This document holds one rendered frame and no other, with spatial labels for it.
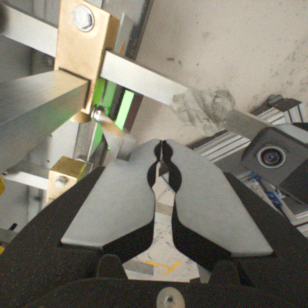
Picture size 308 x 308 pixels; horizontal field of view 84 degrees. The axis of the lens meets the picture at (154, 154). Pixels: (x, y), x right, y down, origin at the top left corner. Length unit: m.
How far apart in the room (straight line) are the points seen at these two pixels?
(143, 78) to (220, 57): 0.93
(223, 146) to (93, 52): 0.93
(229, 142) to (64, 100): 0.95
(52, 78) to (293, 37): 1.21
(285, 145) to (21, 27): 0.30
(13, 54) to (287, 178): 0.53
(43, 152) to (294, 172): 0.64
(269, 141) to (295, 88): 1.19
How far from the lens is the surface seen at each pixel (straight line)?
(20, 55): 0.54
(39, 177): 0.39
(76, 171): 0.36
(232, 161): 1.16
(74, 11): 0.23
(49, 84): 0.19
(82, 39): 0.24
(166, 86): 0.24
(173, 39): 1.10
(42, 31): 0.27
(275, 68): 1.28
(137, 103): 0.41
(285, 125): 0.31
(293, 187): 0.21
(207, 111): 0.24
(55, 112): 0.18
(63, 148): 0.63
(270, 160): 0.19
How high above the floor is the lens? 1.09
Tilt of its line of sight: 58 degrees down
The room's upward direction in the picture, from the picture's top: 177 degrees counter-clockwise
